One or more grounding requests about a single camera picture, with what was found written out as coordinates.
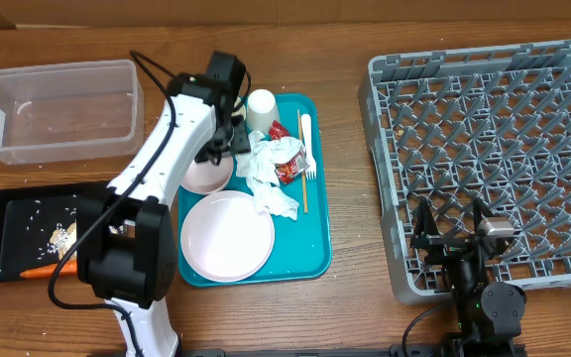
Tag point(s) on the black food waste tray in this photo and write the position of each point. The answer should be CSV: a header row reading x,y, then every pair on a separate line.
x,y
28,218

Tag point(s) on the white napkin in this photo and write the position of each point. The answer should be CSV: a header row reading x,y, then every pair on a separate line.
x,y
258,168

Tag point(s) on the orange carrot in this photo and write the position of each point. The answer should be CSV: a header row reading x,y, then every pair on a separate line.
x,y
69,269

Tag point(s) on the red snack wrapper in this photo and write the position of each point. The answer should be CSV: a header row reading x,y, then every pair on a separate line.
x,y
289,154

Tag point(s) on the cream white bowl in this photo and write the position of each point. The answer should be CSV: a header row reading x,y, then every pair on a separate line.
x,y
240,110

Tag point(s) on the pink bowl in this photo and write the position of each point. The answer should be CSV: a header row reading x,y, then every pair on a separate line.
x,y
206,178

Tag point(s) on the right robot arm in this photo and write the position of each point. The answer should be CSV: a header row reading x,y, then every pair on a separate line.
x,y
488,313

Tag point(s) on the white plastic fork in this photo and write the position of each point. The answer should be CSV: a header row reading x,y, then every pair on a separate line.
x,y
307,140

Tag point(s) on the rice and peanuts pile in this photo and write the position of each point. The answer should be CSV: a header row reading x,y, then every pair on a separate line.
x,y
62,239

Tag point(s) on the clear plastic bin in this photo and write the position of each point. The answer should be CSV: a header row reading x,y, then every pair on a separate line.
x,y
70,111

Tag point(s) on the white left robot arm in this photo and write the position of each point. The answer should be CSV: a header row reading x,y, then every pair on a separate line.
x,y
126,249

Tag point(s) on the white paper cup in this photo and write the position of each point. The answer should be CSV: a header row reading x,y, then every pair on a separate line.
x,y
262,111

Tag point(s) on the grey dishwasher rack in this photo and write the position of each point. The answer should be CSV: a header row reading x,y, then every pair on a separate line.
x,y
492,123

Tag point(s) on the pink plate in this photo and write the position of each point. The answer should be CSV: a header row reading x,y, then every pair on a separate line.
x,y
224,239

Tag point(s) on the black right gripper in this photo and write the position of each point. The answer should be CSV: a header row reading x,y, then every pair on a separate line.
x,y
444,246

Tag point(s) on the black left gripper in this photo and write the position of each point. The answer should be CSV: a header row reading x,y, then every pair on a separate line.
x,y
240,140

